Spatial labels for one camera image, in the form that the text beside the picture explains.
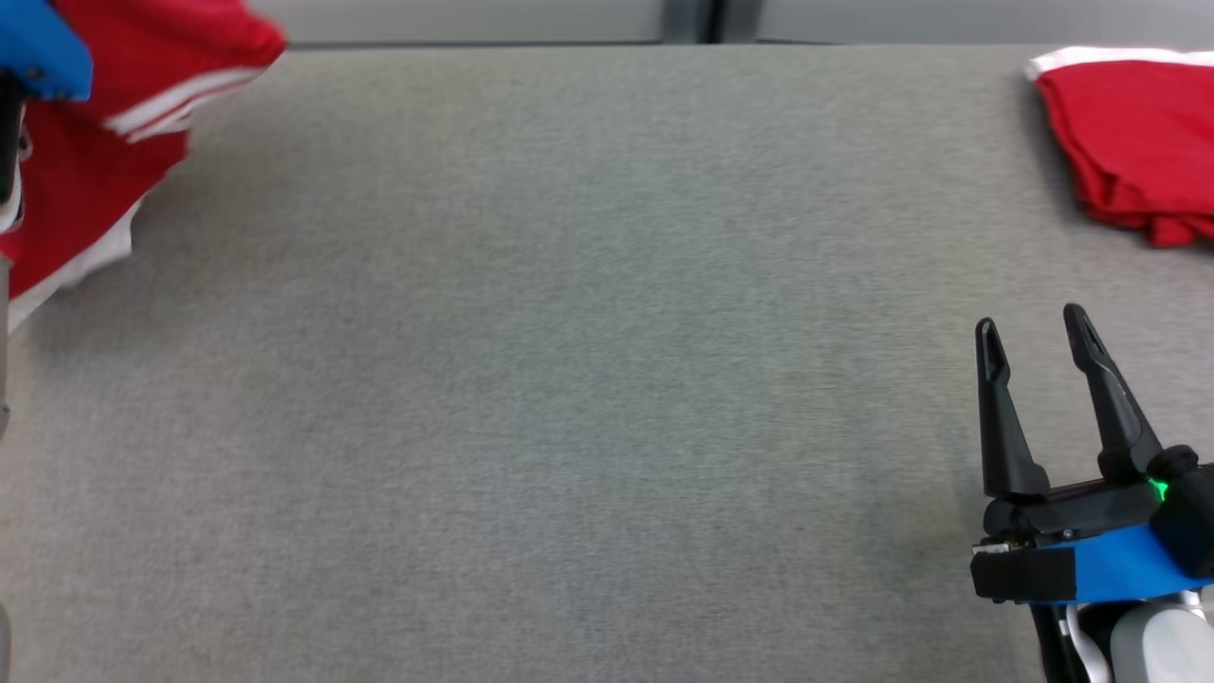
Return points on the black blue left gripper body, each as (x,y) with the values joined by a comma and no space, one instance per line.
(38,47)

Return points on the red shorts with white trim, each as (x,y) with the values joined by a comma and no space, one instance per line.
(1138,142)

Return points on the red white jersey shirt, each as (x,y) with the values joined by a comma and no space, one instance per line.
(142,47)

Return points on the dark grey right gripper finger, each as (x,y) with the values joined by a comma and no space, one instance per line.
(1114,408)
(1003,436)

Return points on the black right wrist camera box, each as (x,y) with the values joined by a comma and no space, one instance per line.
(1190,512)

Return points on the grey metal partition post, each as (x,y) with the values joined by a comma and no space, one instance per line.
(711,19)

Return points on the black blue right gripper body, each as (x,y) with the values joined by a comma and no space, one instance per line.
(1091,555)

